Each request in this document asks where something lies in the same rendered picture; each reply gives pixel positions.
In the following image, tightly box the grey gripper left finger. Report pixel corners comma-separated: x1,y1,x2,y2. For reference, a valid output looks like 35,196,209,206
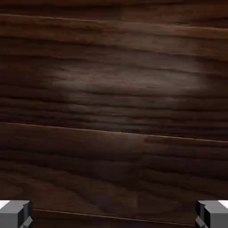
0,199,33,228

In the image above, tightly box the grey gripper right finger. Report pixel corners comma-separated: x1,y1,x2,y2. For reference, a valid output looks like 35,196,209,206
195,199,228,228

